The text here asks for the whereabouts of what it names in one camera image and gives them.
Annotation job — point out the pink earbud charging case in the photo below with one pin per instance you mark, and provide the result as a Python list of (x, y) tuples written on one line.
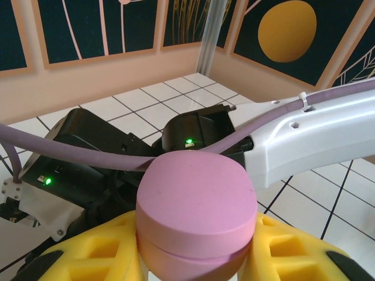
[(196, 199)]

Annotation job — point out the aluminium corner post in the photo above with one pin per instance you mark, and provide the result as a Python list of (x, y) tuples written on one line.
[(211, 38)]

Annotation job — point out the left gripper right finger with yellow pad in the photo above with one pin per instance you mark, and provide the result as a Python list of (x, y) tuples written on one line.
[(293, 251)]

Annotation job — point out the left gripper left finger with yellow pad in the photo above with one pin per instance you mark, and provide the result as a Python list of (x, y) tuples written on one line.
[(88, 251)]

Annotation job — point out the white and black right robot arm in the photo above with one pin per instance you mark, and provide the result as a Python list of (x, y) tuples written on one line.
[(307, 140)]

